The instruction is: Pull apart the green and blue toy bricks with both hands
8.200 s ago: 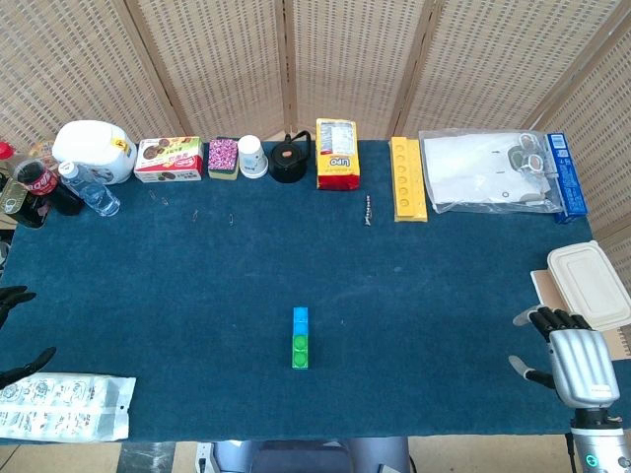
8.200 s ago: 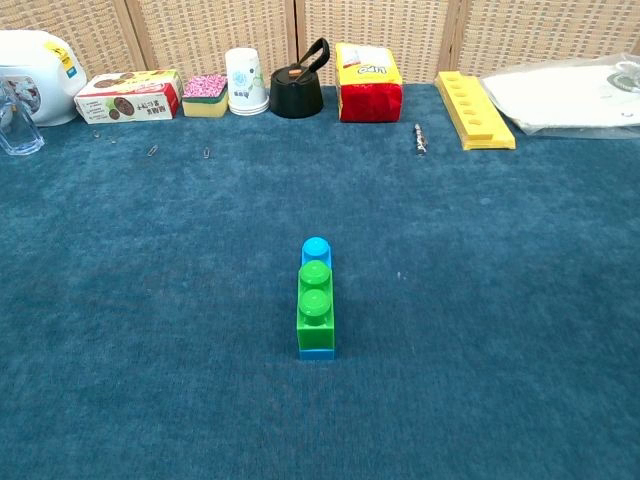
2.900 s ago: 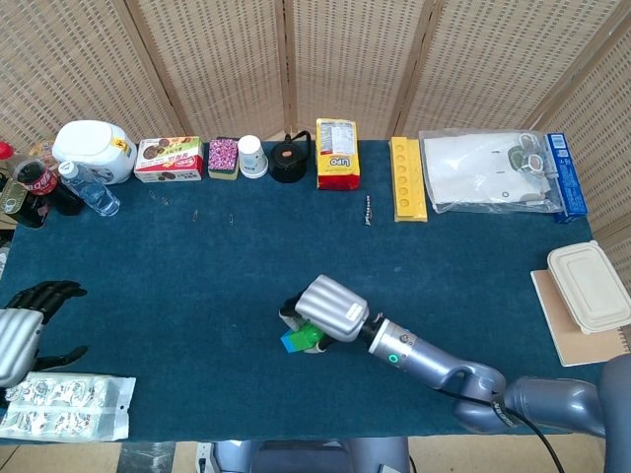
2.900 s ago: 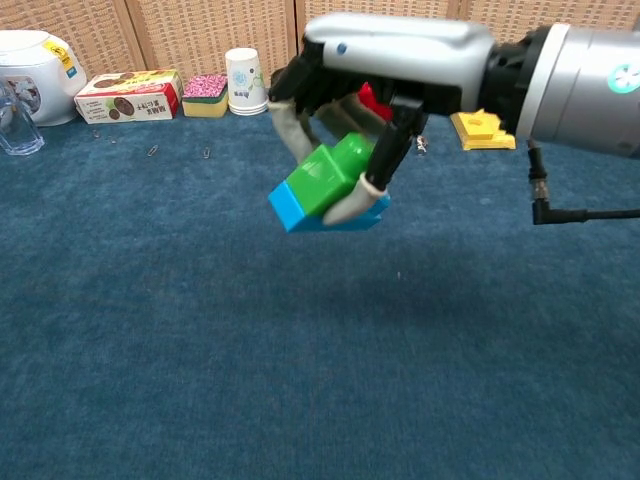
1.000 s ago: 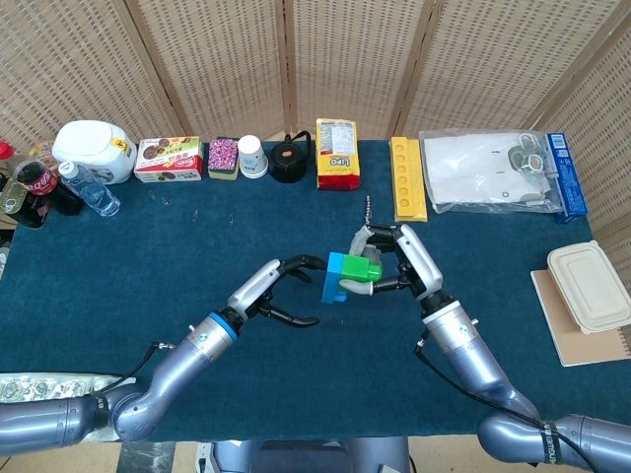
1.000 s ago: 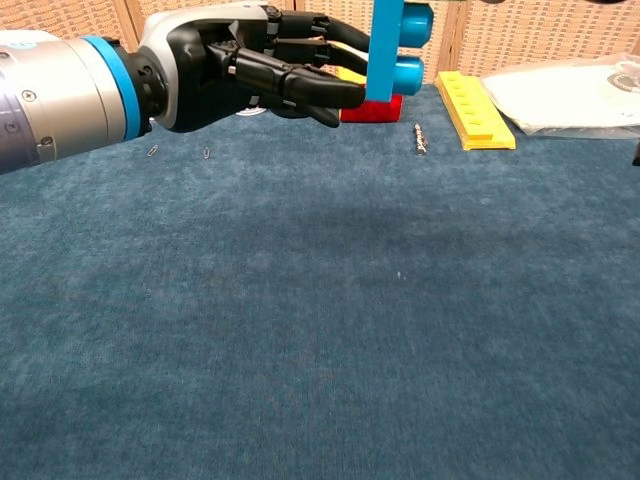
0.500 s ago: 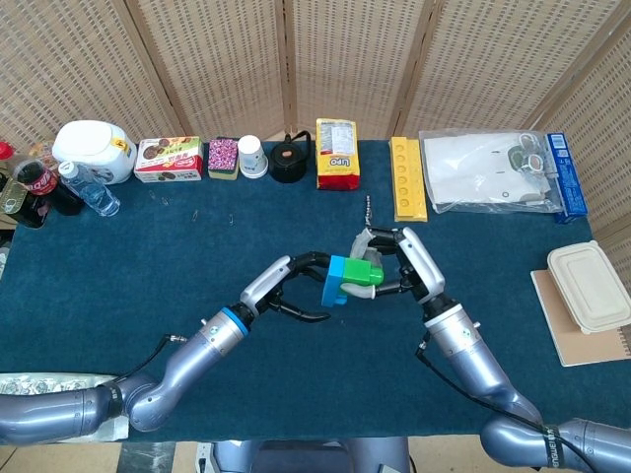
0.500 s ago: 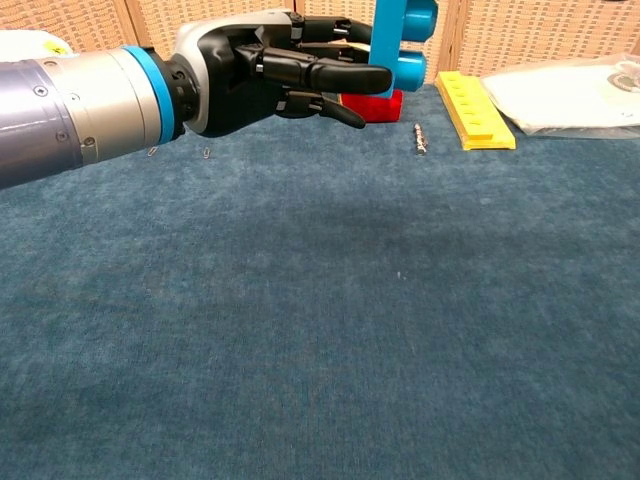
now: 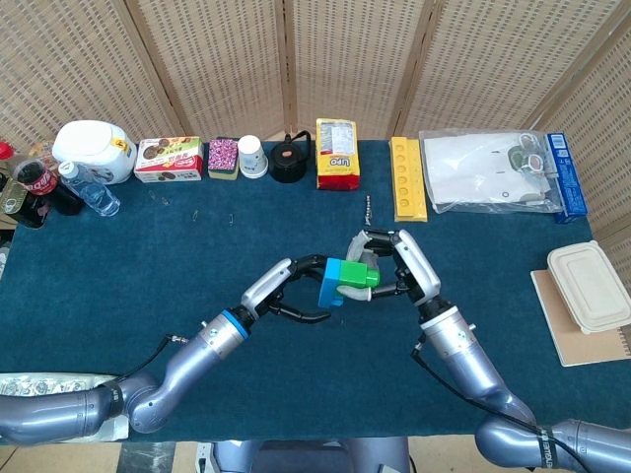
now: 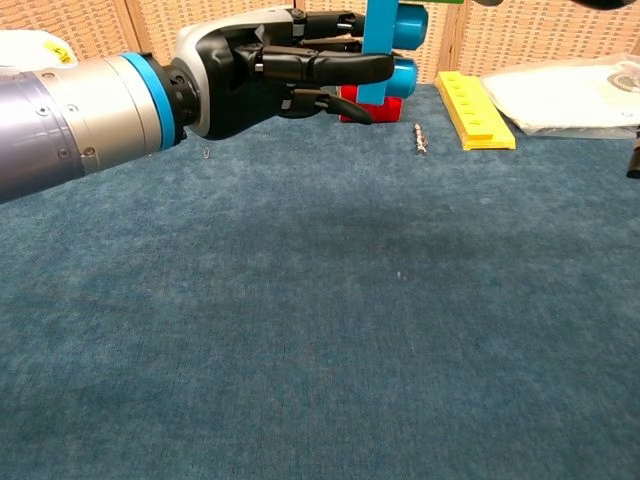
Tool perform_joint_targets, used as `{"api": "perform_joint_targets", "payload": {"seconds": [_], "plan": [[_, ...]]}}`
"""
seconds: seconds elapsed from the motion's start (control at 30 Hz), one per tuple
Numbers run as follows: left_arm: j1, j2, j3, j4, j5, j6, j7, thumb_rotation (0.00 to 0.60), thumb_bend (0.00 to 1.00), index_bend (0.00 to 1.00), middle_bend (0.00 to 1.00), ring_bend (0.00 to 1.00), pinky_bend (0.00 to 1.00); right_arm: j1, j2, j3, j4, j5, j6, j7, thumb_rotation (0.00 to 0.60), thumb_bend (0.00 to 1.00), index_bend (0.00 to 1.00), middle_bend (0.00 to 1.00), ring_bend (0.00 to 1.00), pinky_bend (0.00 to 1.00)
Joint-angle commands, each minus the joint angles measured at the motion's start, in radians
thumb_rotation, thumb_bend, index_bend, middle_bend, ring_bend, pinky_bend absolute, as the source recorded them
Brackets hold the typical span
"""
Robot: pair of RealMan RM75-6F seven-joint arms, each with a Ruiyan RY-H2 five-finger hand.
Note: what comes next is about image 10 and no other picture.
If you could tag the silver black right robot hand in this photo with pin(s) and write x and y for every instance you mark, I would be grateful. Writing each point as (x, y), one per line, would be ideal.
(600, 3)

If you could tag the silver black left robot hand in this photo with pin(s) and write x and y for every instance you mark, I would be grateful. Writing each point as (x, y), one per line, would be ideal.
(240, 75)

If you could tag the blue toy brick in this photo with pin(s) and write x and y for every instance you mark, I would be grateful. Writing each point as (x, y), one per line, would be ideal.
(377, 30)

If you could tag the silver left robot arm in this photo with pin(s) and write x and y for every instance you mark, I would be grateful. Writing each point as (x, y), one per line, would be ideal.
(75, 125)

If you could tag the woven folding screen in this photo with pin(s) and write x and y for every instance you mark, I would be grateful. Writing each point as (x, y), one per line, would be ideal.
(525, 40)

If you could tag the metal paper clip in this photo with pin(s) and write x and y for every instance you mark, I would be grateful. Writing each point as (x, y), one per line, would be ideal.
(207, 152)

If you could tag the clear bag with white paper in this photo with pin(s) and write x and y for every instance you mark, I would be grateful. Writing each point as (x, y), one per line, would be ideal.
(560, 95)

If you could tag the red yellow snack bag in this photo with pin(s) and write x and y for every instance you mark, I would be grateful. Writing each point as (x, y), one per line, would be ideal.
(387, 110)

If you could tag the yellow tray with holes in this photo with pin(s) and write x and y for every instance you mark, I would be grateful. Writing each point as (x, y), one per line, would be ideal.
(475, 112)

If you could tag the white rounded appliance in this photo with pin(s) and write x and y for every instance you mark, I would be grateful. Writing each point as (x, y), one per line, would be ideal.
(30, 47)

